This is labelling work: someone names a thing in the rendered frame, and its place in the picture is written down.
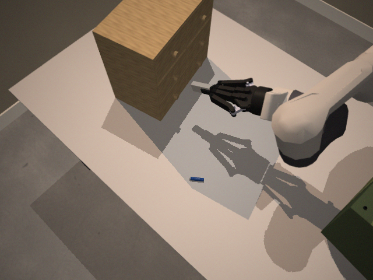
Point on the brown wooden chest of drawers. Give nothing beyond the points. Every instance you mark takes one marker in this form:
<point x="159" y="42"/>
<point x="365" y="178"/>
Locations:
<point x="130" y="38"/>

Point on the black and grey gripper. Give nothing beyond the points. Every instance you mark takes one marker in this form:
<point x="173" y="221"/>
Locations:
<point x="247" y="96"/>

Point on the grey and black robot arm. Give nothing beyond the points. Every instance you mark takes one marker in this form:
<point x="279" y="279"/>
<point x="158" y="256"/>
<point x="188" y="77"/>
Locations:
<point x="298" y="118"/>

